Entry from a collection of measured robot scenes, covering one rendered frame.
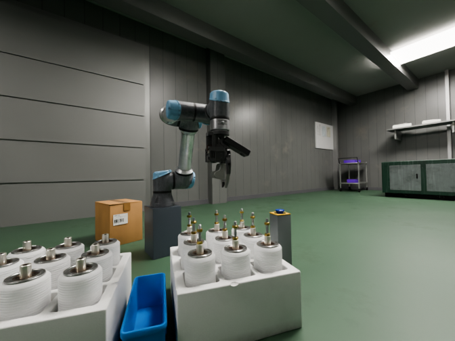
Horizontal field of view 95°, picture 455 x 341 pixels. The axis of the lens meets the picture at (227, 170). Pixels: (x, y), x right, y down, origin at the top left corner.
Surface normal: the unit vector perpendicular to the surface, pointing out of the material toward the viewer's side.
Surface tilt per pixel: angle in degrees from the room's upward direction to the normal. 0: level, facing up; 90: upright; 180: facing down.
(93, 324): 90
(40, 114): 90
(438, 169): 90
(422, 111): 90
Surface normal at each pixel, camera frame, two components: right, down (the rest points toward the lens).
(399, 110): -0.80, 0.00
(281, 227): 0.31, -0.03
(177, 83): 0.60, -0.03
